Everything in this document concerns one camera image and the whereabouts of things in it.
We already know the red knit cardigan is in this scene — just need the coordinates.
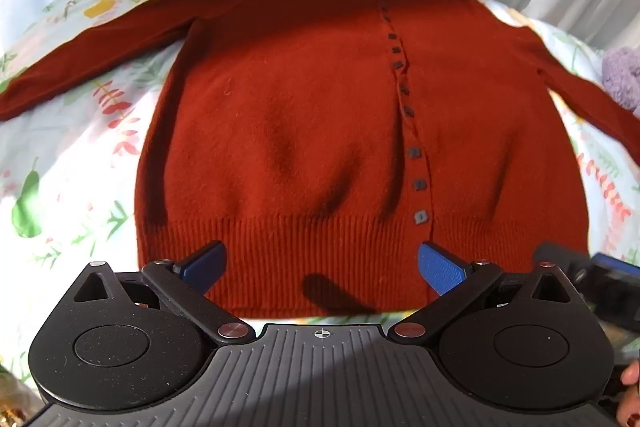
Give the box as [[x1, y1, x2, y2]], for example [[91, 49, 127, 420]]
[[0, 0, 640, 319]]

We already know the floral bedsheet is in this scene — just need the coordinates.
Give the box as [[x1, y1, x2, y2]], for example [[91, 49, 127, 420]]
[[0, 0, 640, 388]]

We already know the purple plush toy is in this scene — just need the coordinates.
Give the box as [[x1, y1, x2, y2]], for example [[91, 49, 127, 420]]
[[601, 47, 640, 118]]

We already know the person's right hand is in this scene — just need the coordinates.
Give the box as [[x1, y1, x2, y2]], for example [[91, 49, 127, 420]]
[[616, 364, 640, 427]]

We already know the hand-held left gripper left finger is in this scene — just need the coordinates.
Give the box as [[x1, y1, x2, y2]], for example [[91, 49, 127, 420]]
[[75, 241, 256, 349]]

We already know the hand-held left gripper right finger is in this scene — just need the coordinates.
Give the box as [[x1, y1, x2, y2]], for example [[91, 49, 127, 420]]
[[387, 242, 571, 348]]

